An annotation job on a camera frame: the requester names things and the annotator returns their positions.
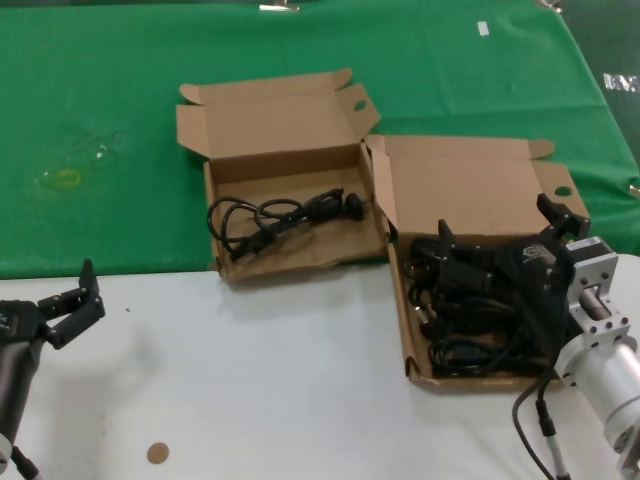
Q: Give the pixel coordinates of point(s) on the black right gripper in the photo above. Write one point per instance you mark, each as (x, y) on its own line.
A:
(535, 275)

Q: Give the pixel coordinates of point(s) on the green table cloth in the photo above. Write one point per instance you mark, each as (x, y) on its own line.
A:
(100, 75)

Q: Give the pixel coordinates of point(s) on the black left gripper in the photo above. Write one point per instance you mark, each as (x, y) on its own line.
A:
(17, 350)

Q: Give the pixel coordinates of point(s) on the open brown cardboard box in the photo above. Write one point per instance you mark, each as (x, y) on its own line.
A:
(275, 115)
(450, 170)

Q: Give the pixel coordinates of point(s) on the white tape strip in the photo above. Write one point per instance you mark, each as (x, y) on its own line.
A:
(483, 28)

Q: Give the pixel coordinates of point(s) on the metal cloth clamp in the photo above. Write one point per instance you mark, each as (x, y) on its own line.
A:
(635, 190)
(550, 2)
(277, 6)

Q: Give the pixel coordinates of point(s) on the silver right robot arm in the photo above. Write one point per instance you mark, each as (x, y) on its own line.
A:
(600, 320)

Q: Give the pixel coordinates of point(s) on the round brown sticker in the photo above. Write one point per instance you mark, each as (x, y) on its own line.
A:
(157, 453)

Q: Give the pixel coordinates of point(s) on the yellow square tape mark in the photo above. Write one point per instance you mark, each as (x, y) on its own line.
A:
(56, 178)

